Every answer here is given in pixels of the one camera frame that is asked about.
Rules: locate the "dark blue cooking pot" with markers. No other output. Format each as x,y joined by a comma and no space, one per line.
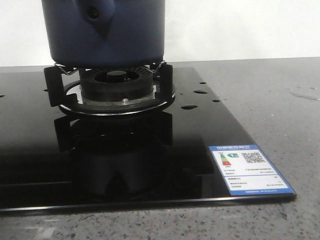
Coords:
105,33

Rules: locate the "black glass gas cooktop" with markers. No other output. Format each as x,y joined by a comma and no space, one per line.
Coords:
51,162

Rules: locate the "black gas burner head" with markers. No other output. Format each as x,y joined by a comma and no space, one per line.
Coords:
116,84

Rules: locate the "chrome wire pot reducer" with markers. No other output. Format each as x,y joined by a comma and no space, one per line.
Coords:
69,70

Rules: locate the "black pan support grate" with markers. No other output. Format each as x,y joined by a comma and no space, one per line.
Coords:
70,100

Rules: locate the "blue energy rating label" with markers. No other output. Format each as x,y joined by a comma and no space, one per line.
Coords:
248,172

